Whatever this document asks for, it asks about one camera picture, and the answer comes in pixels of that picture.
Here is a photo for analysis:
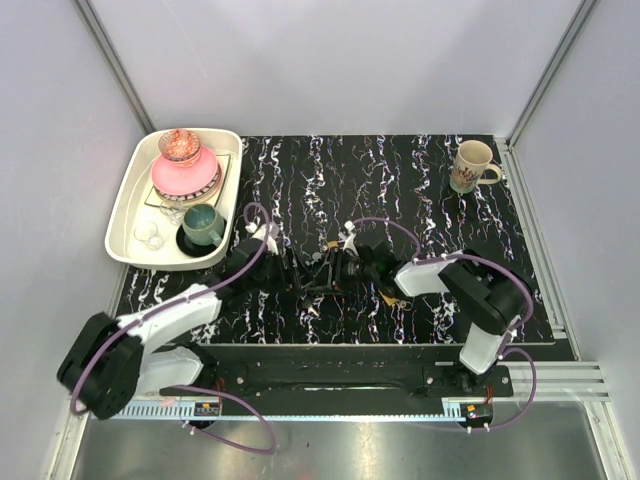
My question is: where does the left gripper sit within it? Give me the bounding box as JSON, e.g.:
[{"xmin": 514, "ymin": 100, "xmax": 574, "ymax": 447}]
[{"xmin": 245, "ymin": 246, "xmax": 313, "ymax": 295}]

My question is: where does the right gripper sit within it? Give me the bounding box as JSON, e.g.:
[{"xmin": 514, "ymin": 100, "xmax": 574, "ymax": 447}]
[{"xmin": 306, "ymin": 246, "xmax": 378, "ymax": 296}]

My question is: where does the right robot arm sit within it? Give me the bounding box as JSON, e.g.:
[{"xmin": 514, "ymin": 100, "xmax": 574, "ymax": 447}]
[{"xmin": 294, "ymin": 234, "xmax": 534, "ymax": 397}]

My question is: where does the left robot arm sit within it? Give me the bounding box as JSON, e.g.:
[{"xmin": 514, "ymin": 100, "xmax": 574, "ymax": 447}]
[{"xmin": 57, "ymin": 238, "xmax": 305, "ymax": 420}]

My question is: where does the large brass padlock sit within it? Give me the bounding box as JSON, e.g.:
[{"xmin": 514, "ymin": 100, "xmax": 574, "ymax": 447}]
[{"xmin": 378, "ymin": 286, "xmax": 412, "ymax": 310}]

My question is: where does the green ceramic cup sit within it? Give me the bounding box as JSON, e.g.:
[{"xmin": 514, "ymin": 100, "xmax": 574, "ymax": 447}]
[{"xmin": 182, "ymin": 203, "xmax": 226, "ymax": 247}]

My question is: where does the black saucer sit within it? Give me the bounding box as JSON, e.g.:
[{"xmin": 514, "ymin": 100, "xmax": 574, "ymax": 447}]
[{"xmin": 176, "ymin": 221, "xmax": 226, "ymax": 258}]

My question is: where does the patterned plate stack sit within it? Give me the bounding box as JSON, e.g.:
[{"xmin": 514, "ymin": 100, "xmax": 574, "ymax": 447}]
[{"xmin": 143, "ymin": 154, "xmax": 231, "ymax": 207}]

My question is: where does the pink upturned bowl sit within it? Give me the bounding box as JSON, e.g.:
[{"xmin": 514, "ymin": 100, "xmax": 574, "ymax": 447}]
[{"xmin": 151, "ymin": 147, "xmax": 219, "ymax": 196}]

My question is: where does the clear drinking glass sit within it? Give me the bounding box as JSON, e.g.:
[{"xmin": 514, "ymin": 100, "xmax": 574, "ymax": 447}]
[{"xmin": 134, "ymin": 222, "xmax": 165, "ymax": 251}]

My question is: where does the white plastic tray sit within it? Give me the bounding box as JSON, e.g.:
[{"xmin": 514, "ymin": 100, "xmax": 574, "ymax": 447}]
[{"xmin": 104, "ymin": 127, "xmax": 243, "ymax": 271}]

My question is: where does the red patterned small bowl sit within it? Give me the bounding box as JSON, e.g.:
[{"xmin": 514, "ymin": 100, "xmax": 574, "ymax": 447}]
[{"xmin": 158, "ymin": 129, "xmax": 202, "ymax": 164}]

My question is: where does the cream seashell mug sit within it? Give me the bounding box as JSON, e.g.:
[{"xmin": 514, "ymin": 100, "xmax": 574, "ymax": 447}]
[{"xmin": 449, "ymin": 140, "xmax": 503, "ymax": 194}]

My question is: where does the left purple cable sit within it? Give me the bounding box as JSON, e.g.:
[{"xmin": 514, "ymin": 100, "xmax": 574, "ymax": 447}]
[{"xmin": 69, "ymin": 202, "xmax": 275, "ymax": 415}]

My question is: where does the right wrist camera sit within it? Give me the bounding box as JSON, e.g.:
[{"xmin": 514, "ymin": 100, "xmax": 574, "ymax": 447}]
[{"xmin": 338, "ymin": 220, "xmax": 356, "ymax": 248}]

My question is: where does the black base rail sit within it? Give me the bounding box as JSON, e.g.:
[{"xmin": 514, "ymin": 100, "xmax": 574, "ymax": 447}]
[{"xmin": 169, "ymin": 343, "xmax": 516, "ymax": 416}]

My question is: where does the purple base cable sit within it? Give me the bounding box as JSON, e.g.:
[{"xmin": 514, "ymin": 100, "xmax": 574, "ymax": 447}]
[{"xmin": 182, "ymin": 385, "xmax": 279, "ymax": 456}]

